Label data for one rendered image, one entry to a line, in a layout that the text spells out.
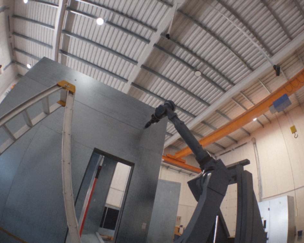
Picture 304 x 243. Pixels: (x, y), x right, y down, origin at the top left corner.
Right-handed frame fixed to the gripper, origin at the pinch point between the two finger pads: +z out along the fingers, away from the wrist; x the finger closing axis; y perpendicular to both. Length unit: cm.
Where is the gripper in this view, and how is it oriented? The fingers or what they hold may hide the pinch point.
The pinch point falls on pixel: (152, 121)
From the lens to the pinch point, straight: 208.6
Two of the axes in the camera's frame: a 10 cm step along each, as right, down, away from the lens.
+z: -4.6, 4.6, 7.6
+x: -6.6, -7.5, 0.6
